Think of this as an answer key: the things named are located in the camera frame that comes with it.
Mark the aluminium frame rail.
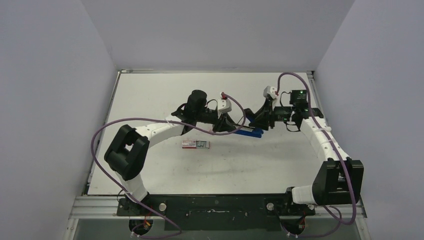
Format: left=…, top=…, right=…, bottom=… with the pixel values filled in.
left=69, top=195, right=368, bottom=220

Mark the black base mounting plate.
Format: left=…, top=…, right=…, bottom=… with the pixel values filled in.
left=116, top=193, right=316, bottom=233

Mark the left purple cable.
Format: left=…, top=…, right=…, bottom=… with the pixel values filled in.
left=91, top=92, right=248, bottom=240

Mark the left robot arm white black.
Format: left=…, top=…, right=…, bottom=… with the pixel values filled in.
left=103, top=89, right=240, bottom=216

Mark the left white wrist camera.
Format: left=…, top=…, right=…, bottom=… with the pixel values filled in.
left=216, top=96, right=232, bottom=116

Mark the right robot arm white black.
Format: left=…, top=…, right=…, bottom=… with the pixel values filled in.
left=244, top=86, right=364, bottom=215

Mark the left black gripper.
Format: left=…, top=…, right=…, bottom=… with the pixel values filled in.
left=195, top=108, right=236, bottom=133

